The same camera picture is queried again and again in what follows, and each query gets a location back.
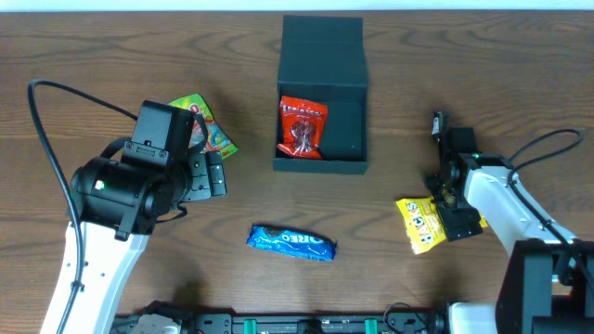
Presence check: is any yellow Hacks candy bag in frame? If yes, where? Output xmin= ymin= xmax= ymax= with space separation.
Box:
xmin=394 ymin=196 xmax=489 ymax=256

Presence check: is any green gummy candy bag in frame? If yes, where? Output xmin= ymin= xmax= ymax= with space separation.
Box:
xmin=169 ymin=94 xmax=239 ymax=160

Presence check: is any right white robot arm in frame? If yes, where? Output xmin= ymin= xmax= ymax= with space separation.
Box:
xmin=426 ymin=125 xmax=593 ymax=333

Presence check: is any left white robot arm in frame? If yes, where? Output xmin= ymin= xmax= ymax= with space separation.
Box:
xmin=42 ymin=100 xmax=226 ymax=333

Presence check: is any blue Oreo cookie pack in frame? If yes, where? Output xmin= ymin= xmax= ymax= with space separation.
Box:
xmin=246 ymin=225 xmax=336 ymax=262

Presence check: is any red snack bag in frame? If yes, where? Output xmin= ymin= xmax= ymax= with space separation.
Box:
xmin=277 ymin=96 xmax=329 ymax=160

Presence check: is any dark green open box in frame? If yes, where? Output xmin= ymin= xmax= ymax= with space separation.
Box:
xmin=272 ymin=15 xmax=368 ymax=174

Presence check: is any black mounting rail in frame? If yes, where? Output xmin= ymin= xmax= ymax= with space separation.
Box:
xmin=109 ymin=301 xmax=449 ymax=334

